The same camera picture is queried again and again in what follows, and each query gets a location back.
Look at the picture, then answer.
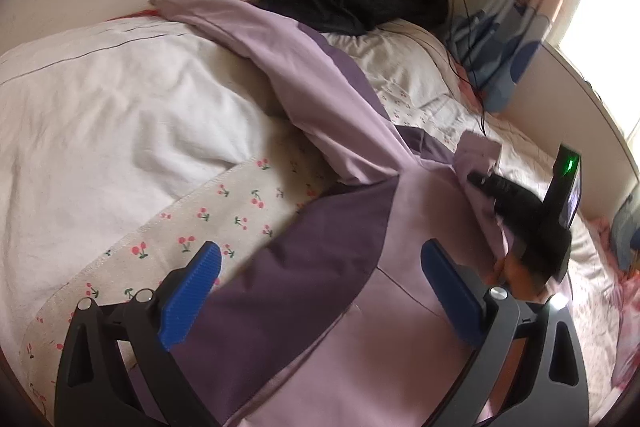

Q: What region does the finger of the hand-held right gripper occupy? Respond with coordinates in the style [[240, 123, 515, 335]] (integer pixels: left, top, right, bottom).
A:
[[467, 171, 506, 204]]

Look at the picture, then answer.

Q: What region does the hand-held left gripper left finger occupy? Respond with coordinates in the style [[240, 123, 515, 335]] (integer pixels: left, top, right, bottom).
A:
[[54, 241, 222, 427]]

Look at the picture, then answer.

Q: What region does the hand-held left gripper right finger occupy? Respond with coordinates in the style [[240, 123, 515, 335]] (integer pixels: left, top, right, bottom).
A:
[[420, 239, 591, 427]]

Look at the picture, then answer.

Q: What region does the purple two-tone jacket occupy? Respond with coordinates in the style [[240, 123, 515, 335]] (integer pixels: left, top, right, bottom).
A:
[[149, 0, 551, 427]]

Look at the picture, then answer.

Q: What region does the person's right hand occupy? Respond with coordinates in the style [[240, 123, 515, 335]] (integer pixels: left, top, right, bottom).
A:
[[492, 254, 548, 303]]

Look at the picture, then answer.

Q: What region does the cartoon print cushion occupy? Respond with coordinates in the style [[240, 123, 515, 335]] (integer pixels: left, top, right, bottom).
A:
[[611, 197, 640, 275]]

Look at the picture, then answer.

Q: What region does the cherry print blanket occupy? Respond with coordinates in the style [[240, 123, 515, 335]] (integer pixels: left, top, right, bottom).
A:
[[20, 19, 626, 408]]

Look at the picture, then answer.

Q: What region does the blue patterned pillow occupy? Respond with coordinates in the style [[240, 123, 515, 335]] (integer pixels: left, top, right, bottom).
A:
[[445, 0, 551, 114]]

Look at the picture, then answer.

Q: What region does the pink floral bedsheet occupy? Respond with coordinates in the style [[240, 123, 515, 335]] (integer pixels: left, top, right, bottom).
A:
[[590, 217, 640, 393]]

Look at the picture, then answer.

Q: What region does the window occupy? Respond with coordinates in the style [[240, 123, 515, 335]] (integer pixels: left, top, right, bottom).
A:
[[545, 0, 640, 142]]

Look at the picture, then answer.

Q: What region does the white striped duvet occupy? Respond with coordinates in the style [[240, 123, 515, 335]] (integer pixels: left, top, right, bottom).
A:
[[0, 16, 301, 343]]

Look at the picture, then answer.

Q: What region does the black clothing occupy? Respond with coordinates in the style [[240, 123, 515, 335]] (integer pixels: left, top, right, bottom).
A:
[[257, 0, 449, 35]]

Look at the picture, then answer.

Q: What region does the black cable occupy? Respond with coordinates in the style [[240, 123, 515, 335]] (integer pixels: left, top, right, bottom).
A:
[[446, 0, 493, 140]]

